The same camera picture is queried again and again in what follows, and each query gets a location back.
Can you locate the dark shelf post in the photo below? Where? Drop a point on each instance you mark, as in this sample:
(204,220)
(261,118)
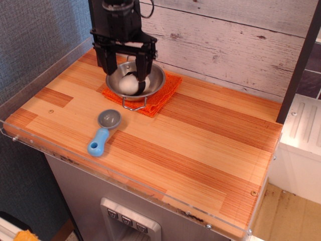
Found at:
(97,16)
(300,65)

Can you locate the grey toy kitchen cabinet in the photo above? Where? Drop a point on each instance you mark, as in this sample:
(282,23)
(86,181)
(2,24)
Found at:
(83,193)

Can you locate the blue grey toy scoop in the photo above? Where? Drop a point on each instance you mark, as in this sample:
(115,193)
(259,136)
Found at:
(108,119)

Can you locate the yellow object at corner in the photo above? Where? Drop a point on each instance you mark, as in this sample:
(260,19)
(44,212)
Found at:
(25,235)

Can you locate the dark left shelf post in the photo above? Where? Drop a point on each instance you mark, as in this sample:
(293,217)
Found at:
(97,16)

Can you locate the dark right shelf post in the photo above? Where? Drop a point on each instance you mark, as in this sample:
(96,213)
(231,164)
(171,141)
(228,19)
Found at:
(300,65)

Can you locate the silver metal pot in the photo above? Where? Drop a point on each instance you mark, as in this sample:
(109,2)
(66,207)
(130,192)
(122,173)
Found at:
(157,80)

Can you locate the white cabinet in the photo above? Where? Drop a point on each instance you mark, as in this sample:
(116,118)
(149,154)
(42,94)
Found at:
(296,162)

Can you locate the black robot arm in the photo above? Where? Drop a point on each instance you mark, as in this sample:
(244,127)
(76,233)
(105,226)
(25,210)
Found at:
(118,3)

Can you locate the silver dispenser button panel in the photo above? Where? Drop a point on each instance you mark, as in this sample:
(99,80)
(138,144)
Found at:
(129,222)

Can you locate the orange woven cloth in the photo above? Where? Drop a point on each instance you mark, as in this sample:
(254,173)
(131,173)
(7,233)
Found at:
(154,103)

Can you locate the white plush rice ball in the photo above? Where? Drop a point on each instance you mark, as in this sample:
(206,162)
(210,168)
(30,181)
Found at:
(129,84)

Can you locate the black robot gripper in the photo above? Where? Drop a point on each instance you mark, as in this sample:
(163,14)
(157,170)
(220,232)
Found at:
(123,34)

